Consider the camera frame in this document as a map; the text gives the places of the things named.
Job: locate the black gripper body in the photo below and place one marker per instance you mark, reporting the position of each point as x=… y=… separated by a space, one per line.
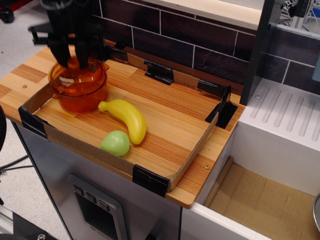
x=44 y=32

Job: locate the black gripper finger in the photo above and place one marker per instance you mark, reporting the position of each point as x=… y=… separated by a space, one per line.
x=60 y=51
x=82 y=53

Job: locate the orange transparent pot lid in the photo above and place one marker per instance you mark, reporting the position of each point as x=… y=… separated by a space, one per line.
x=76 y=81

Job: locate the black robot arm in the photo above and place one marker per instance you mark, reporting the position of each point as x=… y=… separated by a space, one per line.
x=69 y=24

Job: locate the orange transparent pot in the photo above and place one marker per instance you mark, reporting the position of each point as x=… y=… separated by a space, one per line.
x=85 y=103

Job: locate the yellow plastic banana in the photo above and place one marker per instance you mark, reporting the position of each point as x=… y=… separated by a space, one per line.
x=130 y=115

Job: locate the green plastic pear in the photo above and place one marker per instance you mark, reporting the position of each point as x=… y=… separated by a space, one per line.
x=116 y=142

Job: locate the cardboard fence with black tape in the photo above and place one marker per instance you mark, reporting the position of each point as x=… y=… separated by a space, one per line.
x=190 y=117

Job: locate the toy kitchen oven front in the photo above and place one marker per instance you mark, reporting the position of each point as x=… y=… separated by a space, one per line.
x=93 y=202

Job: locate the white toy sink unit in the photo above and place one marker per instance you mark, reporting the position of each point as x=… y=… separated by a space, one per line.
x=264 y=185

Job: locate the metal bowl rim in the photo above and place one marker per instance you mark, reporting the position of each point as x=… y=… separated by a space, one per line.
x=316 y=211

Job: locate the black right upright post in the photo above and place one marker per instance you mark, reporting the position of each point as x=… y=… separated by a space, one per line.
x=252 y=78

